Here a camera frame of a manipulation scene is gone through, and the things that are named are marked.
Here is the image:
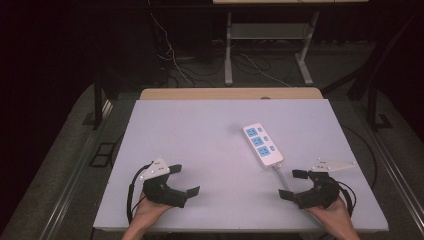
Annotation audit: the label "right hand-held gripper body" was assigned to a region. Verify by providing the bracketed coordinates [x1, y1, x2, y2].
[293, 158, 357, 210]

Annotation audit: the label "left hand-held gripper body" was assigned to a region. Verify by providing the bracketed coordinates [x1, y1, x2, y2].
[138, 156, 188, 209]

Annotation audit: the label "person's right hand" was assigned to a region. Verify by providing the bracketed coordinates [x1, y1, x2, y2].
[306, 196, 354, 231]

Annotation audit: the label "person's left hand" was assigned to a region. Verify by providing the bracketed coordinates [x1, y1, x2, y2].
[128, 191, 174, 231]

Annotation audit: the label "white power strip blue sockets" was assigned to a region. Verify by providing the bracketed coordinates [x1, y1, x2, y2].
[242, 122, 285, 170]

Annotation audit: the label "black metal stand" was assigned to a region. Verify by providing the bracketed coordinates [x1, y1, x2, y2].
[321, 9, 418, 132]

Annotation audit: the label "grey power strip cable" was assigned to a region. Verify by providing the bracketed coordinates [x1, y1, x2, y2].
[272, 162, 292, 194]

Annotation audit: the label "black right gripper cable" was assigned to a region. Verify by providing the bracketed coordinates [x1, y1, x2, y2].
[335, 180, 357, 218]

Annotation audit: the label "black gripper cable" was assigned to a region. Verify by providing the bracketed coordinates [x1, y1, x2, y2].
[125, 162, 153, 225]
[335, 180, 357, 218]

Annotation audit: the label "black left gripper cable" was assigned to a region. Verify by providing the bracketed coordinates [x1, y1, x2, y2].
[125, 162, 153, 225]

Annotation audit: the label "black floor cable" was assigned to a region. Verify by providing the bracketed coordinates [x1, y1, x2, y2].
[339, 124, 378, 190]

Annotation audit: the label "black floor bracket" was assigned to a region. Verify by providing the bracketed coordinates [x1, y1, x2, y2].
[88, 142, 117, 168]

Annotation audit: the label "aluminium floor rail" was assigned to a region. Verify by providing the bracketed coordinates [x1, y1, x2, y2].
[352, 101, 424, 231]
[39, 99, 115, 240]

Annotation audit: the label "white floor cable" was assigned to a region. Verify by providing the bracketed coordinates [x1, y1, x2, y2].
[149, 12, 197, 88]
[239, 52, 292, 88]

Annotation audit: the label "grey metal desk frame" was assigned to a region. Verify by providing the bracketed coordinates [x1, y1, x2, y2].
[224, 10, 320, 87]

